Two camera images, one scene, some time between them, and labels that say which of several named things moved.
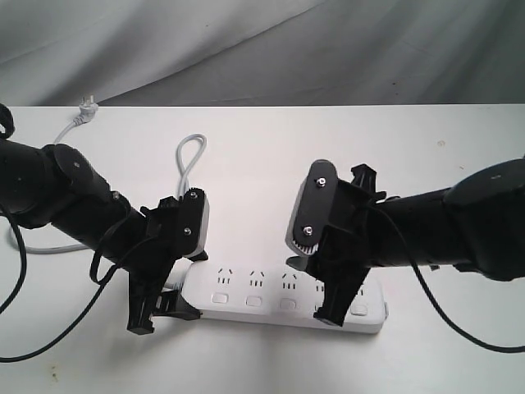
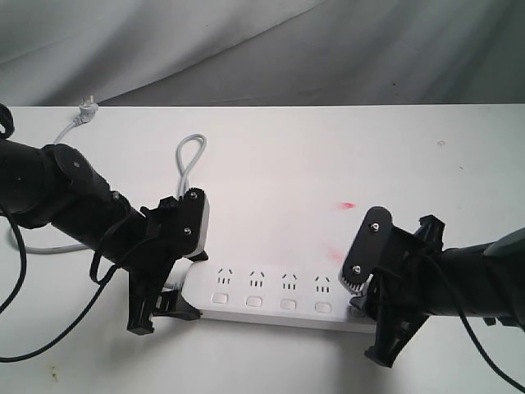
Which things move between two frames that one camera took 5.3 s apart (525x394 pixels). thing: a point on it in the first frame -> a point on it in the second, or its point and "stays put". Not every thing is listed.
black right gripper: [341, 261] -> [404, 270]
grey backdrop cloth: [262, 52] stays put
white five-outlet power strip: [276, 294] stays put
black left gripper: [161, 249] stays put
